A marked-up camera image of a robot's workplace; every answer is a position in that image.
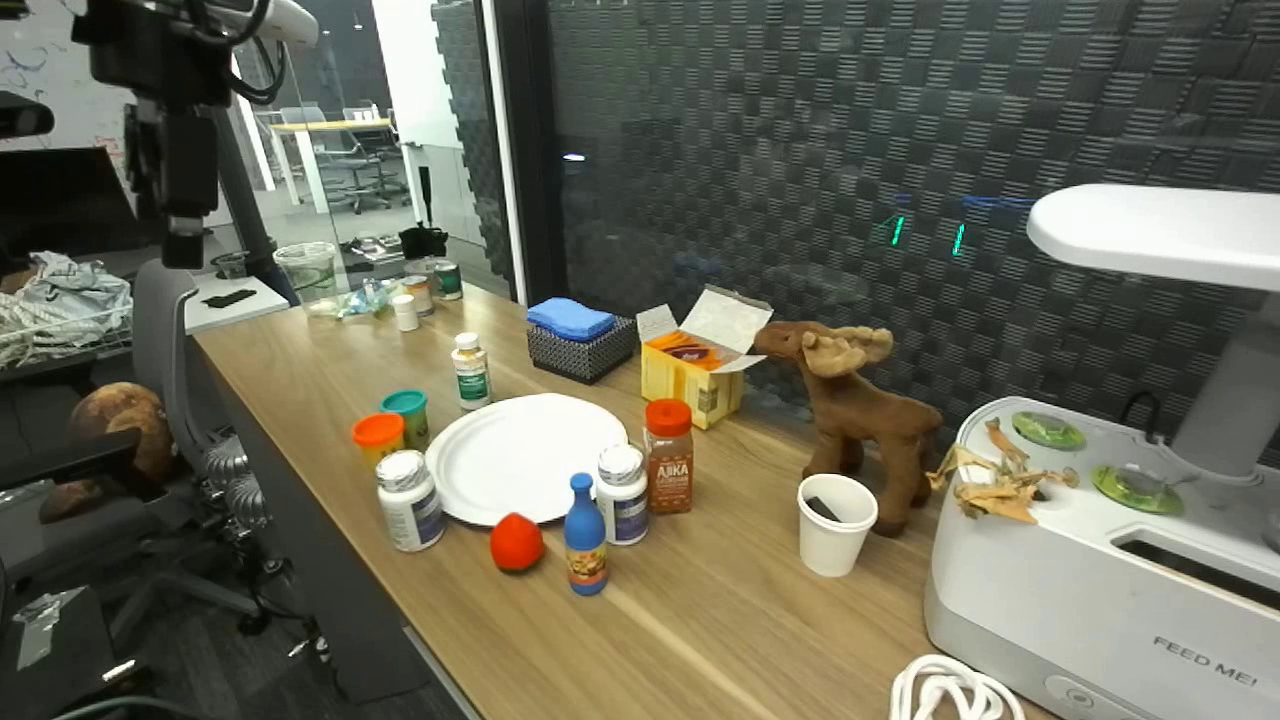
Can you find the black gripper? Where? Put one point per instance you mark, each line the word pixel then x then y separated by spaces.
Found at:
pixel 181 162

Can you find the orange lid dough tub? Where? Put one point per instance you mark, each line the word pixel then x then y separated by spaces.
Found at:
pixel 376 435

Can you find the small green label pill bottle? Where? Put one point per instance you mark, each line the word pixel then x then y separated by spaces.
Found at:
pixel 469 383

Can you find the blue toy bottle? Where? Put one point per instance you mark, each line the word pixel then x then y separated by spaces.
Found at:
pixel 587 526

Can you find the white pill bottle dark label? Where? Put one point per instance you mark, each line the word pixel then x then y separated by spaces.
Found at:
pixel 622 505

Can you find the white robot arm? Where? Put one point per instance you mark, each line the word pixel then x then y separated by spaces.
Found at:
pixel 281 16

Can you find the white paper plate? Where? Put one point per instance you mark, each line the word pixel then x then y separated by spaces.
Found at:
pixel 520 454

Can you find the black remote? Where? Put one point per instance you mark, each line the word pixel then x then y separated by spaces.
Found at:
pixel 231 297

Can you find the black stand pole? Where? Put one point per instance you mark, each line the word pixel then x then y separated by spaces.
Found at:
pixel 262 204

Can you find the grey office chair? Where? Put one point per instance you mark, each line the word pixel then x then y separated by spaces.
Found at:
pixel 160 345

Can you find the clear plastic container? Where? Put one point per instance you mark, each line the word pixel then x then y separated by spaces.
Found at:
pixel 310 268

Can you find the crumpled cloth pile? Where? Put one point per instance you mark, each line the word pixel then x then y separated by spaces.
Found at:
pixel 62 306

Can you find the round brown plush toy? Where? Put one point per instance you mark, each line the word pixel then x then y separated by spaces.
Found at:
pixel 121 418

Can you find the tiny white bottle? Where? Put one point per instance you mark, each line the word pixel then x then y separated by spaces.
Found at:
pixel 407 315

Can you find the small pale jar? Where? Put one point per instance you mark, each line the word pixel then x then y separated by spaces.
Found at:
pixel 422 291

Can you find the small green label jar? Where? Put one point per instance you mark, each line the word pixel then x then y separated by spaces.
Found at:
pixel 445 281

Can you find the large blue label pill bottle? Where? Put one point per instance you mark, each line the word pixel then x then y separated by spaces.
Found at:
pixel 411 514

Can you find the blue folded cloth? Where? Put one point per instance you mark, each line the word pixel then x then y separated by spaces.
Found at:
pixel 570 316

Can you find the grey woven box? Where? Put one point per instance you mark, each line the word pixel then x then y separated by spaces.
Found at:
pixel 583 357

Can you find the red toy ball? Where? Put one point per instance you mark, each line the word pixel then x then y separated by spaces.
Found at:
pixel 519 545

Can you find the open yellow cardboard box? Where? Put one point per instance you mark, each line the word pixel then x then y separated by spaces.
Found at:
pixel 685 383

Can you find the brown moose plush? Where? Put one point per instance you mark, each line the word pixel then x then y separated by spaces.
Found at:
pixel 864 414

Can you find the white foam cup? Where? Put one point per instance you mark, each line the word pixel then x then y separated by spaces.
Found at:
pixel 837 526

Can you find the dried plant pieces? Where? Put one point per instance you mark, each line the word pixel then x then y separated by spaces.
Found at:
pixel 994 483

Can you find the green pod disc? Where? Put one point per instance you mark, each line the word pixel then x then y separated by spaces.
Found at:
pixel 1048 430
pixel 1137 490

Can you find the white countertop appliance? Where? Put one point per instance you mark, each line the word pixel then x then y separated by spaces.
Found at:
pixel 1065 586

